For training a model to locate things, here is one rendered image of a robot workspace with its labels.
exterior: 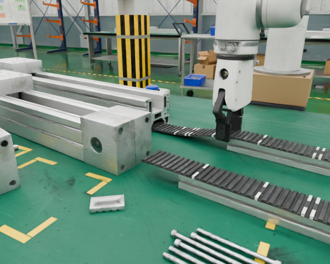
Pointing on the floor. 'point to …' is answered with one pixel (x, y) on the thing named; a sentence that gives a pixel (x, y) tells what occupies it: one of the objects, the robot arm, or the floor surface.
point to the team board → (12, 15)
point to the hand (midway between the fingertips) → (229, 128)
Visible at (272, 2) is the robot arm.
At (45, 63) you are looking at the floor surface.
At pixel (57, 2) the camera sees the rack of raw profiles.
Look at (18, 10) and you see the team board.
